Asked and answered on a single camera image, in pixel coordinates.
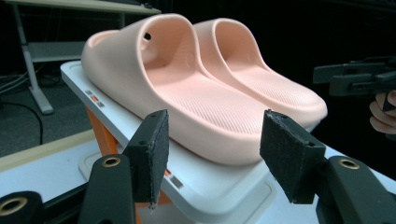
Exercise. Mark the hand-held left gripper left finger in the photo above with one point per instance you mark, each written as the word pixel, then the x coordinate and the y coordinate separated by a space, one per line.
pixel 149 155

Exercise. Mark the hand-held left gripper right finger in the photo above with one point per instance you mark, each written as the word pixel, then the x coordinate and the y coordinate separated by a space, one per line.
pixel 289 155

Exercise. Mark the white shoe rack orange legs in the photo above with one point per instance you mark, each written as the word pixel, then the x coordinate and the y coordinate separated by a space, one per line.
pixel 199 183

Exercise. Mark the pink foam slipper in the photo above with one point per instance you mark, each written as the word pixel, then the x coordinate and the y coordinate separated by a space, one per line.
pixel 280 90
pixel 124 71

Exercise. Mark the grey table frame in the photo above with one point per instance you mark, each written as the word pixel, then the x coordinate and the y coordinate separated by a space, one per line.
pixel 34 90

